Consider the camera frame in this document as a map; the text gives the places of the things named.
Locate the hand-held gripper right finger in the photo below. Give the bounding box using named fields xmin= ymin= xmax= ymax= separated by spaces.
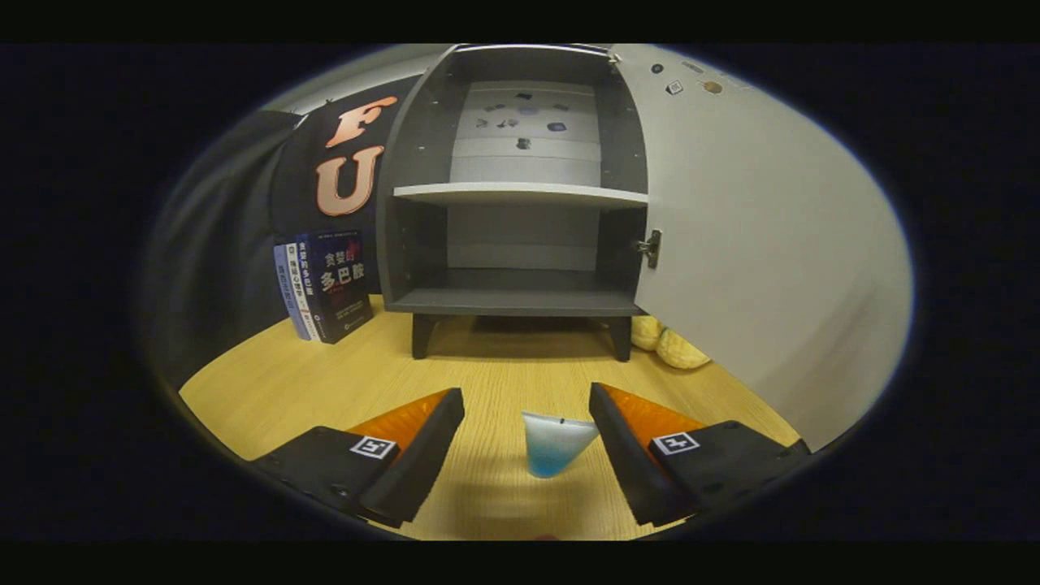
xmin=588 ymin=382 xmax=813 ymax=527

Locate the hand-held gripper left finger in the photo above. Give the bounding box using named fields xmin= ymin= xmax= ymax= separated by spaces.
xmin=248 ymin=388 xmax=466 ymax=529

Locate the blue and white tube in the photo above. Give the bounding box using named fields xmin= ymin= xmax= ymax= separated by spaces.
xmin=522 ymin=410 xmax=600 ymax=479

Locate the yellow plush toy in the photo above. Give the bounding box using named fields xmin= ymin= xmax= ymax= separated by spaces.
xmin=631 ymin=315 xmax=712 ymax=371

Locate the grey cabinet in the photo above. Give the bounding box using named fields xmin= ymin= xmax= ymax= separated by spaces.
xmin=376 ymin=45 xmax=651 ymax=361

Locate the light blue book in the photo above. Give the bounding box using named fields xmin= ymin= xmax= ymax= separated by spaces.
xmin=274 ymin=244 xmax=311 ymax=340

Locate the white cabinet shelf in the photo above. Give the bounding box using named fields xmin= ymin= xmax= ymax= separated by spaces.
xmin=393 ymin=182 xmax=649 ymax=210

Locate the black backdrop cloth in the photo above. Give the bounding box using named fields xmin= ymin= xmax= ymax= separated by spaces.
xmin=146 ymin=75 xmax=419 ymax=391

